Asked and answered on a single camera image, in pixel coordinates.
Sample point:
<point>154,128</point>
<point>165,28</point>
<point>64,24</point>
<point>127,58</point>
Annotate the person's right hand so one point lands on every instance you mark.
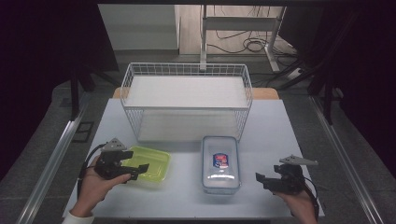
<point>300,207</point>

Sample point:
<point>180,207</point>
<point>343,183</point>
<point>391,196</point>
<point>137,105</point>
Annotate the green plastic tray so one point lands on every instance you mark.
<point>152,163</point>

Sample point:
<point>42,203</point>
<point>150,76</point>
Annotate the white power strip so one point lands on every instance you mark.
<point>295,74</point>

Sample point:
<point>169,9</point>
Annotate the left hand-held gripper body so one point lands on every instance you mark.
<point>109,165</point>

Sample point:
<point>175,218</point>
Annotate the person's left white sleeve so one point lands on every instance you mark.
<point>77,219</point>

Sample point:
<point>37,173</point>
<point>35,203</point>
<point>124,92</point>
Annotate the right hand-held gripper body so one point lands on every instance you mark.
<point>289,180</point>

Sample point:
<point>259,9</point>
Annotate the clear lidded food container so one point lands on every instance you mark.
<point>220,165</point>

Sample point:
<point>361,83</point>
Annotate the black square floor plate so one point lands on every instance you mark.
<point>83,132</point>

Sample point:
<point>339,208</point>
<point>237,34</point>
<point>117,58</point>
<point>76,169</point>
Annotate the aluminium rail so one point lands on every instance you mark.
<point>53,161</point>
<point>342,161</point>

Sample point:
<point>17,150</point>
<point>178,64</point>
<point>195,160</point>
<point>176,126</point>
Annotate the person's left hand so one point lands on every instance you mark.
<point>93,189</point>

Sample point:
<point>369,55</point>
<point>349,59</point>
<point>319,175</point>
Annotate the white cabinet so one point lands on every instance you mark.
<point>140,28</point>

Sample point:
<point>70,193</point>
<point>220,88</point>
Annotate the white metal desk frame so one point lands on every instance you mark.
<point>239,25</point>

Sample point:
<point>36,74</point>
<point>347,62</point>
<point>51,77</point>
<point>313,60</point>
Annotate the wooden table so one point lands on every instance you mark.
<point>264,93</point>

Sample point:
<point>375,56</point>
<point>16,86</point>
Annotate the black stand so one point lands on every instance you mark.
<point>74,93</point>
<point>327,93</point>

